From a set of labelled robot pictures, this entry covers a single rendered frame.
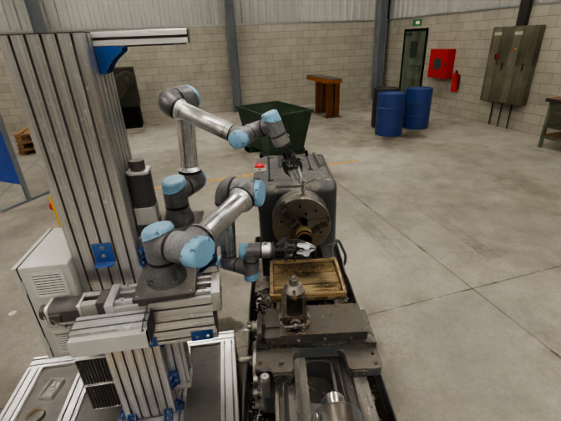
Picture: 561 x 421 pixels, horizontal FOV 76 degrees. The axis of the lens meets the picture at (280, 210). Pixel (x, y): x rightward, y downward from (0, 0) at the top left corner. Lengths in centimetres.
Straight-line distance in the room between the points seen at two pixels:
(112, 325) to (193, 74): 1045
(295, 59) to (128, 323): 1124
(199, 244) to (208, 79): 1051
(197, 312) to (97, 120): 79
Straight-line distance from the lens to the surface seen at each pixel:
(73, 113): 144
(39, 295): 175
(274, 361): 144
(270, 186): 202
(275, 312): 155
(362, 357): 148
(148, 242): 135
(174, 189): 178
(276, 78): 1205
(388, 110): 811
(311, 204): 188
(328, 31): 1259
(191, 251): 124
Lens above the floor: 198
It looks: 25 degrees down
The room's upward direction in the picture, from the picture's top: 2 degrees counter-clockwise
